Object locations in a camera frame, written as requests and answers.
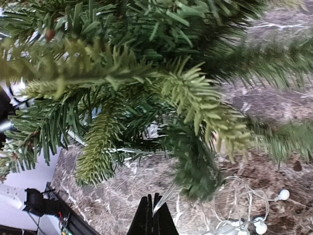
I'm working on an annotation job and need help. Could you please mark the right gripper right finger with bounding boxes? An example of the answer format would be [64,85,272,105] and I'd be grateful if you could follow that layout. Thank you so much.
[153,203,179,235]

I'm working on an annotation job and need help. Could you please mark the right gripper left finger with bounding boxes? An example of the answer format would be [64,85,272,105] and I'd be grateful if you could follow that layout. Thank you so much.
[127,194,153,235]

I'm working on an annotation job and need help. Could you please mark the small green christmas tree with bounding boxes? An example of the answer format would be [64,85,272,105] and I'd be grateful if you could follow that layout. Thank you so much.
[0,0,313,199]

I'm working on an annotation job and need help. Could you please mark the black table front rail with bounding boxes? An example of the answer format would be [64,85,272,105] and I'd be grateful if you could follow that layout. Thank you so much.
[45,182,99,235]

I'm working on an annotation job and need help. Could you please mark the white ball string lights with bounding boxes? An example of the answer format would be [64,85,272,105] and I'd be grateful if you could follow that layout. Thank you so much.
[102,146,291,235]

